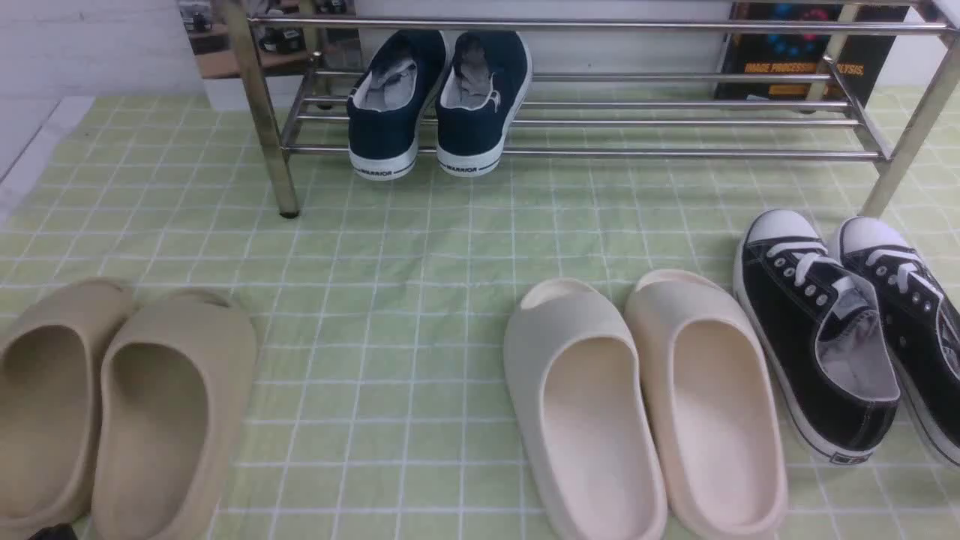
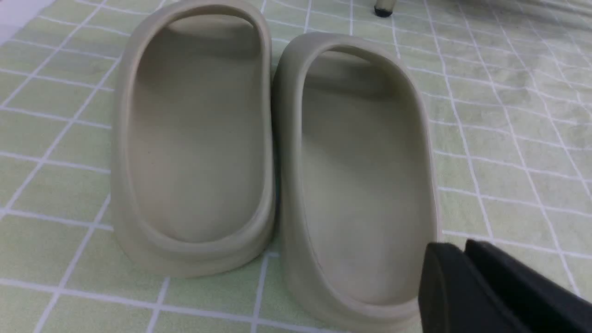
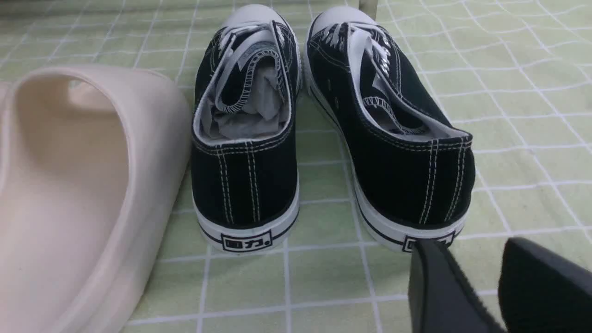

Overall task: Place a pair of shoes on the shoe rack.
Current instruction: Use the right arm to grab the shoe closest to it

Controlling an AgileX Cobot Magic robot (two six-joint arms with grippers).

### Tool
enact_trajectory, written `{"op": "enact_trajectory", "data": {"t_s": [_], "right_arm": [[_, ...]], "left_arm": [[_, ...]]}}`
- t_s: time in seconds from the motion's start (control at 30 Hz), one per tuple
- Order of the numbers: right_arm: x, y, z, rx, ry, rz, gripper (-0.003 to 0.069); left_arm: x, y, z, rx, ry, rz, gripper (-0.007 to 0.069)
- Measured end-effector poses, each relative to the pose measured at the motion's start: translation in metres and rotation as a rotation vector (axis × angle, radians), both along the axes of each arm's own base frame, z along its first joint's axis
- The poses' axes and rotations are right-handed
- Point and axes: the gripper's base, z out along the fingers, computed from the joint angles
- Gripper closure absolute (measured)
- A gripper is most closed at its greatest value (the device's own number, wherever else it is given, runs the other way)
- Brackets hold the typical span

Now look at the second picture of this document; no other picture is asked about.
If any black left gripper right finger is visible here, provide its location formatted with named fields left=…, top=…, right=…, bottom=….
left=464, top=240, right=592, bottom=333

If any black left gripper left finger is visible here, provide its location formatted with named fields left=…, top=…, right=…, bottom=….
left=417, top=242, right=531, bottom=333

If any metal shoe rack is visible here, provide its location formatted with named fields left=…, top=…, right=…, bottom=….
left=374, top=0, right=397, bottom=18

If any tan slipper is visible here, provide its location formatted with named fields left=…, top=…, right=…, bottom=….
left=272, top=32, right=441, bottom=333
left=111, top=0, right=276, bottom=278

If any green checkered floor cloth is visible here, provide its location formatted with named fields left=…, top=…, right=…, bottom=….
left=0, top=0, right=592, bottom=333

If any tan slipper far left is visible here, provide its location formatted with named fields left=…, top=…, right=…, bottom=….
left=111, top=0, right=276, bottom=278

